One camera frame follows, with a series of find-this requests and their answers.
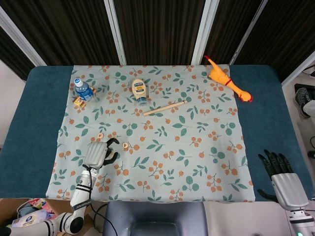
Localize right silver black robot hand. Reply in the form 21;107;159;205
257;148;310;211

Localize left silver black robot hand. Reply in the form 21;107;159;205
83;137;121;171

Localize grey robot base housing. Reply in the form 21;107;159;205
102;201;209;236

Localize small yellow cardboard box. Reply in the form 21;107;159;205
72;86;96;108

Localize brown cardboard box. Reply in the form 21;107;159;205
0;198;76;224

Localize clear water bottle blue label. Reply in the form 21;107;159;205
74;78;100;109

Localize teal table cover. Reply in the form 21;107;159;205
0;64;315;200

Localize pink red packet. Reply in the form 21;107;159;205
38;203;58;220

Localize floral fruit print tablecloth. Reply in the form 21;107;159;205
46;64;254;204

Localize cream mayonnaise squeeze bottle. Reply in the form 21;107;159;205
131;78;150;106

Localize wooden rolling stick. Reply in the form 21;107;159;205
142;99;188;116

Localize person leg light trousers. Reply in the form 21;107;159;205
304;97;315;117

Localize grey knit sneaker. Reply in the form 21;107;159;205
295;87;311;119

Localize white blue wipes pack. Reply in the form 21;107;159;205
11;212;54;228

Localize yellow rubber chicken toy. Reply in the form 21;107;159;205
203;55;253;103

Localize black cable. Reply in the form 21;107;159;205
89;202;109;233

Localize white partition frame post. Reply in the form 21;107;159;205
191;0;219;65
103;0;127;66
0;6;47;67
230;0;269;66
282;50;315;87

